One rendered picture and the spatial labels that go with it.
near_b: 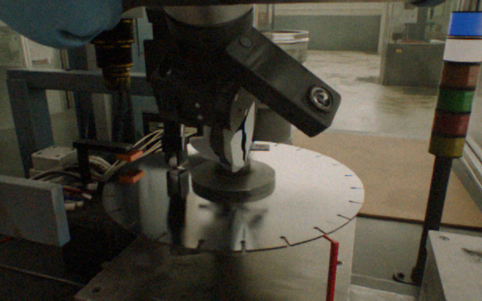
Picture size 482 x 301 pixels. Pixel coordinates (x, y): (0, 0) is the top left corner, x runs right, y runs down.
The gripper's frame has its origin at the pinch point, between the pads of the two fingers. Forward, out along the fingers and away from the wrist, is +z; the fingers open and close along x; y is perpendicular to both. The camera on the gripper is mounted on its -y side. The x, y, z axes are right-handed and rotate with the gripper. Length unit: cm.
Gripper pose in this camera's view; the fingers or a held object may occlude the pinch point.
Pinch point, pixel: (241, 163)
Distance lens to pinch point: 45.9
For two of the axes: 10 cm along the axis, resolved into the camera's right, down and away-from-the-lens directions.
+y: -9.1, -3.0, 2.8
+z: 0.3, 6.3, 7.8
